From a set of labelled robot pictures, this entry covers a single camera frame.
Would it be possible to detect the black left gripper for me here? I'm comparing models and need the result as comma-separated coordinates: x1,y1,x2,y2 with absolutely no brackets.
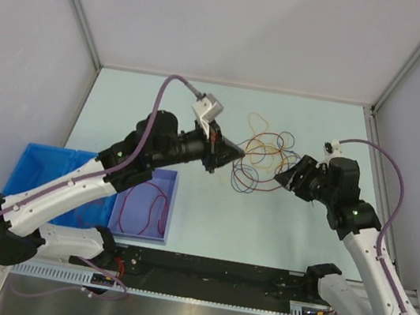
148,110,249,183

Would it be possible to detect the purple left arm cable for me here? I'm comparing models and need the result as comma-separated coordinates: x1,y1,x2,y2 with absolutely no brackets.
0,47,203,303

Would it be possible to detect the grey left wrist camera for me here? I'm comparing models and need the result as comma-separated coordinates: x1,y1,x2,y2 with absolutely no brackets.
192,93,223,124

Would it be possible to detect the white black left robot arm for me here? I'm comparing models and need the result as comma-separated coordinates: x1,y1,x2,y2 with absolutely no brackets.
0,111,245,268

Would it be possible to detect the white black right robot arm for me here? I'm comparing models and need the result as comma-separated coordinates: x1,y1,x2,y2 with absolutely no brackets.
274,155,419,315

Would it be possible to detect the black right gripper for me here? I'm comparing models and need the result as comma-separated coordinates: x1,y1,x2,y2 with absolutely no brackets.
270,150,342,208

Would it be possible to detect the grey slotted cable duct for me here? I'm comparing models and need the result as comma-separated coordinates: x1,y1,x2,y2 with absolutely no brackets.
10,261,302,315

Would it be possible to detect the purple plastic bin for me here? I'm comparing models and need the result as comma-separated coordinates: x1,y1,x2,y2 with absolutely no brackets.
108,169,178,244

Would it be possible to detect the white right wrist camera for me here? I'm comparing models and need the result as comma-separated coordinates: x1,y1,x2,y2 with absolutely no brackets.
324,141,343,158

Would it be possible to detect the dark blue thin cable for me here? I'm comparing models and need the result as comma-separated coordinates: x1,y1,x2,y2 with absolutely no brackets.
228,124,318,204

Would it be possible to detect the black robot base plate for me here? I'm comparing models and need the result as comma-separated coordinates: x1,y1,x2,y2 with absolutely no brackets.
90,245,328,306

